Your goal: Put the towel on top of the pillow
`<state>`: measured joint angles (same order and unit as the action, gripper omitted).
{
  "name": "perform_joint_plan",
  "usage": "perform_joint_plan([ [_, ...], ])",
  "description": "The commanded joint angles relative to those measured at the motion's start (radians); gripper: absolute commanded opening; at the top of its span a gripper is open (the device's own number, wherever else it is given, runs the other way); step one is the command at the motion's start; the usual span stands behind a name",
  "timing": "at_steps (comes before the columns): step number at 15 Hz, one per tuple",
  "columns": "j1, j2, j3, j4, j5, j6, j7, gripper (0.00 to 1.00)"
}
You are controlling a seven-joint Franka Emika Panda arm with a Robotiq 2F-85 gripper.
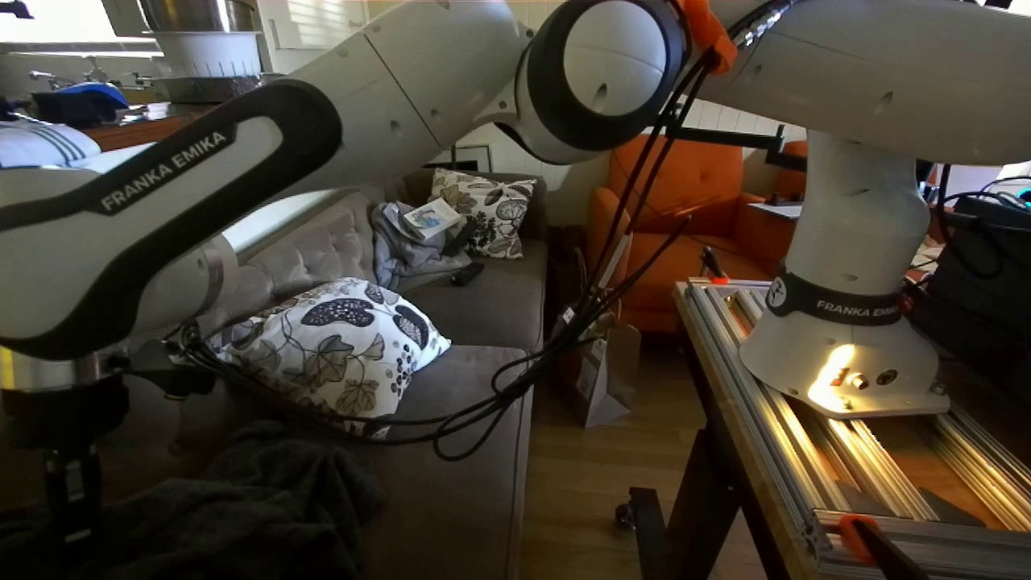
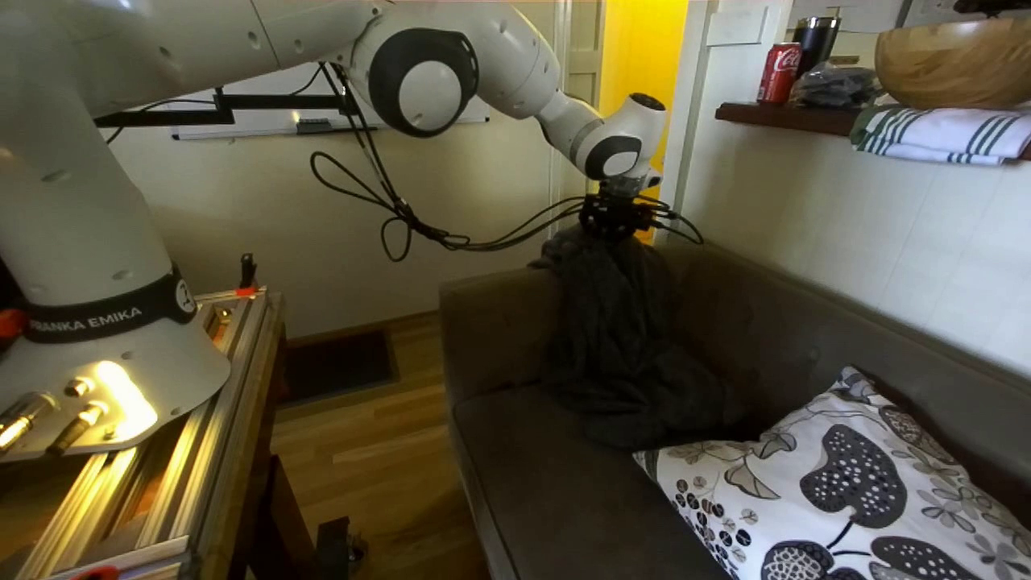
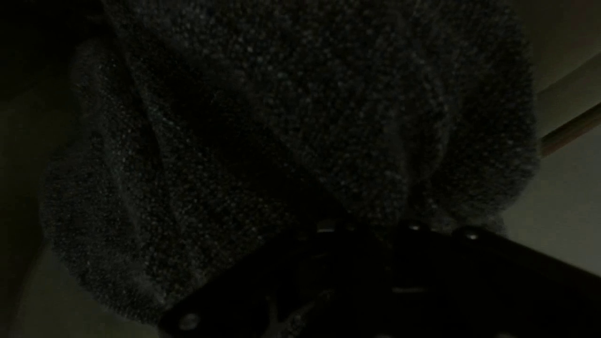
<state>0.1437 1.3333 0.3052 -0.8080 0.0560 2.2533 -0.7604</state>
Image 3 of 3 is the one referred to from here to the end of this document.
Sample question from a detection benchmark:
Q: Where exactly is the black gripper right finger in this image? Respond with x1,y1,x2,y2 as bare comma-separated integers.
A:
400,220,601,338

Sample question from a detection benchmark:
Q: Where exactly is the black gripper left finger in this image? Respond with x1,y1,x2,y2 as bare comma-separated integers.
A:
156,220,402,338

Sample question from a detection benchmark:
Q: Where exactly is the dark grey fuzzy towel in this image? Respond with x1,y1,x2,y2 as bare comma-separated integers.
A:
38,0,543,327

